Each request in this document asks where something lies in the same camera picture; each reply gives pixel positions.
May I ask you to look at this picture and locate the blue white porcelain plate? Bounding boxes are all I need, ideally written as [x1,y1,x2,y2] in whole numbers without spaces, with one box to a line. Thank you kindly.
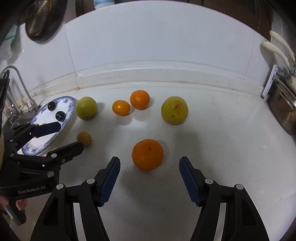
[22,96,76,156]

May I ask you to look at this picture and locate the medium orange tangerine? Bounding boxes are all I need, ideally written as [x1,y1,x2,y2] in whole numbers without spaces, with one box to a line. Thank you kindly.
[130,90,151,110]

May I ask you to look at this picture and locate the person's hand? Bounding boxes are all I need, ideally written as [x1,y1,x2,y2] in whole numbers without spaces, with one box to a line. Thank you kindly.
[0,196,28,210]

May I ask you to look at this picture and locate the tall steel faucet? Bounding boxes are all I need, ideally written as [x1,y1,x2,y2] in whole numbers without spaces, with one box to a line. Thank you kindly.
[0,65,41,117]

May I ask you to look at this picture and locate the cream knife handle lower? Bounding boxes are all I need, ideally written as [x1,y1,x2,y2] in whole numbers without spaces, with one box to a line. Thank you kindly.
[261,41,290,70]

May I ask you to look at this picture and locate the large orange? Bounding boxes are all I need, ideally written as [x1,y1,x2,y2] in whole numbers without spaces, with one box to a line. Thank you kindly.
[132,139,164,171]

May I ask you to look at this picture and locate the black frying pan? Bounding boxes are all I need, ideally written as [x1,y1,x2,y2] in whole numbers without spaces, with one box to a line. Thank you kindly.
[25,0,67,43]

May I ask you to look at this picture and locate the steel pot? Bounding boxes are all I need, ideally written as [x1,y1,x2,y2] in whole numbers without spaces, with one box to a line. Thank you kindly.
[268,81,295,136]

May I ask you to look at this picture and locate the white rack bracket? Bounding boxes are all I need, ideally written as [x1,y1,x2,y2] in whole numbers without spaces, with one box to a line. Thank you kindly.
[261,64,278,101]

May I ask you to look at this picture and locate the green pear left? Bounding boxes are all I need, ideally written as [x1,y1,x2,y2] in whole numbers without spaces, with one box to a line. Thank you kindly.
[76,96,98,121]

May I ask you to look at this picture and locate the small orange tangerine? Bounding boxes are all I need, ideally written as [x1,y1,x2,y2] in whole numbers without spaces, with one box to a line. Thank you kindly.
[112,100,130,116]

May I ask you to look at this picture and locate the large yellow-green pear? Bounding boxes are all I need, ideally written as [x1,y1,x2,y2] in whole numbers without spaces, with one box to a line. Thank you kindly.
[161,96,189,125]

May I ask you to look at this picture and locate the tissue paper pack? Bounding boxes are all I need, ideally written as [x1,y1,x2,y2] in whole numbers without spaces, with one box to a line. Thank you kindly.
[4,25,20,46]

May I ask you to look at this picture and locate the small brown-yellow fruit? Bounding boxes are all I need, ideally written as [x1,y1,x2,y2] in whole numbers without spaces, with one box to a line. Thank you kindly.
[76,131,92,147]

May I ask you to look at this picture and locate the dark plum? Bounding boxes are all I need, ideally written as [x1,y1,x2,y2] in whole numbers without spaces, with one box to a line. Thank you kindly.
[47,101,57,111]
[55,111,66,122]

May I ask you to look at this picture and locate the cream knife handle upper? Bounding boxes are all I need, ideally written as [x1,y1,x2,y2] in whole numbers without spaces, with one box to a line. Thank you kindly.
[269,30,295,63]

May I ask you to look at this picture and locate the cream knife handle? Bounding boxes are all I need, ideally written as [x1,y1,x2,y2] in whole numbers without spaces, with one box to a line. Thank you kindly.
[261,41,290,70]
[269,30,295,63]

